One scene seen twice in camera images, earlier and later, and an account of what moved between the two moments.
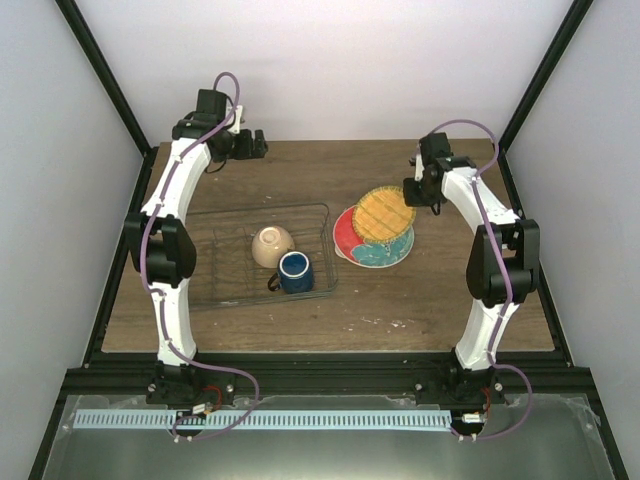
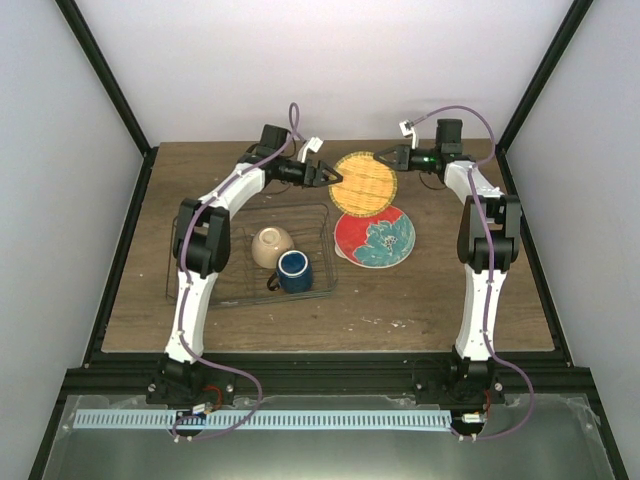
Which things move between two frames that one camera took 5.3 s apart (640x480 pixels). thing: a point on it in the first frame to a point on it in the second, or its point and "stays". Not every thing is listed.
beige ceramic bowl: x=269 y=243 stays
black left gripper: x=243 y=151 to x=325 y=180
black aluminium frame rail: x=323 y=374 stays
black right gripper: x=410 y=200 to x=396 y=149
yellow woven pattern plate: x=380 y=216 to x=368 y=186
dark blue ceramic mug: x=294 y=274 stays
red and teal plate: x=351 y=247 stays
